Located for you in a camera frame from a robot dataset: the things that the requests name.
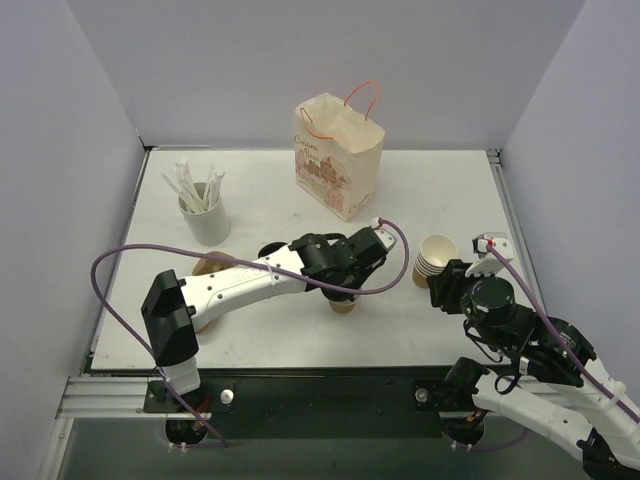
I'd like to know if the brown paper coffee cup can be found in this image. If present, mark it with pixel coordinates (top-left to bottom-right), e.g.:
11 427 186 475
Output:
329 296 359 314

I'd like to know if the printed paper takeout bag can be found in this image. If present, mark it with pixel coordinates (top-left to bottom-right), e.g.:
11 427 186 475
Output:
293 81 386 221

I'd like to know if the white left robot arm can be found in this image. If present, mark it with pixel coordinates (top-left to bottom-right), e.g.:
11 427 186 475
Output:
141 226 397 411

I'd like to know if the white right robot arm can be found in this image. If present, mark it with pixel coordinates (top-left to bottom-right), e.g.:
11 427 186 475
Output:
426 260 639 479

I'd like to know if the stack of brown paper cups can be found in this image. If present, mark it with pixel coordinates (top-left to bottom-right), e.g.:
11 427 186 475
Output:
412 234 458 289

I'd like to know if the white straw holder cup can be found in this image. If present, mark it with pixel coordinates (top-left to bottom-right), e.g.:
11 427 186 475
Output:
178 196 231 246

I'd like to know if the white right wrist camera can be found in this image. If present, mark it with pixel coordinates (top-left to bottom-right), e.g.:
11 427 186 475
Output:
465 232 514 277

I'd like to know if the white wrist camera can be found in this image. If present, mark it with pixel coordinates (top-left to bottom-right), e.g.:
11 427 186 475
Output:
370 217 397 252
465 232 514 277

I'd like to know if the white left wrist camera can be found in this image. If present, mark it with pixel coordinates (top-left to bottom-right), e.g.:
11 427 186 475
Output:
370 217 397 252

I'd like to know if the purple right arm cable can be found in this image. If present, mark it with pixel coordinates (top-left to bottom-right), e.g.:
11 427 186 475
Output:
467 242 640 454

